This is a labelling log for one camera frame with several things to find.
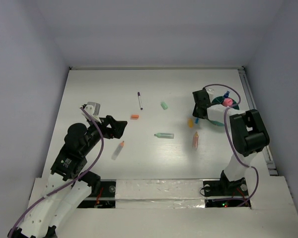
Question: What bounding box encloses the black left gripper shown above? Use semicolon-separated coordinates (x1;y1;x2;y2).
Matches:
82;114;127;154

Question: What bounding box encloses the pink orange pencil-shaped case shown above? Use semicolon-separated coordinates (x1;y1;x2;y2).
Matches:
192;131;199;150

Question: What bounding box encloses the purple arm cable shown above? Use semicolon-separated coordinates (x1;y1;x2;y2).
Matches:
203;83;259;208
8;106;105;238

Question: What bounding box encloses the teal round organizer container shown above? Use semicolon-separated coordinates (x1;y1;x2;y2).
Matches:
207;96;244;126

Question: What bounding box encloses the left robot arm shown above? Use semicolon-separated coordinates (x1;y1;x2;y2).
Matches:
8;116;127;238

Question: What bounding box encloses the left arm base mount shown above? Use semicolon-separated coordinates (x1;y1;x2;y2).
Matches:
84;180;116;208

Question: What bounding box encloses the aluminium rail right edge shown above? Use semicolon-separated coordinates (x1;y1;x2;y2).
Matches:
237;68;278;176

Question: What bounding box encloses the yellow orange eraser cap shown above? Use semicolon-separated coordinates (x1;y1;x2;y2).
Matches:
187;118;194;128

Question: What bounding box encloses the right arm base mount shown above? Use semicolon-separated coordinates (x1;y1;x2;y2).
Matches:
199;180;251;208

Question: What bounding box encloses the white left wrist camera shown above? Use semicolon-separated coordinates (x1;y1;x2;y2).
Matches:
82;102;100;116

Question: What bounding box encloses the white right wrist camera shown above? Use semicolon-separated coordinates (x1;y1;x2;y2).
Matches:
204;87;214;98

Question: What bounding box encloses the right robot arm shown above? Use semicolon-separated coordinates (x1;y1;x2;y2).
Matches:
193;87;270;197

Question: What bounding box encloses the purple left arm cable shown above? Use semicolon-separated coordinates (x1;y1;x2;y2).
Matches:
8;106;105;238

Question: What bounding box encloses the mint green eraser cap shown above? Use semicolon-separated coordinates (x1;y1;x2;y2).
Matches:
160;102;168;110

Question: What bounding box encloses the clear blue glue bottle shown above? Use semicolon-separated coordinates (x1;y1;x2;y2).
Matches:
223;91;230;98

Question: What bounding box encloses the pink cap bottle in organizer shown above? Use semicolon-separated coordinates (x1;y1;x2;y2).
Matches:
222;98;234;107

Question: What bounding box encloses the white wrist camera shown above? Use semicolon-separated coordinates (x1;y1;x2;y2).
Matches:
204;87;214;98
82;102;100;116

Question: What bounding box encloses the orange tip clear pencil case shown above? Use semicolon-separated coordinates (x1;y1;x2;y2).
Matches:
111;141;125;160

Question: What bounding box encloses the green pencil-shaped clear case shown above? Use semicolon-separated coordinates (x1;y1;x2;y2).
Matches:
154;133;174;139

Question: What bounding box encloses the small orange eraser cap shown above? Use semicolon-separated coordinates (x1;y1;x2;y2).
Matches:
131;115;140;119

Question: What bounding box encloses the purple thin marker pen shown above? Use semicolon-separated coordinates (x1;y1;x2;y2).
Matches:
137;92;143;111

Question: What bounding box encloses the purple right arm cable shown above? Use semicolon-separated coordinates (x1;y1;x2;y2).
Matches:
203;83;259;208

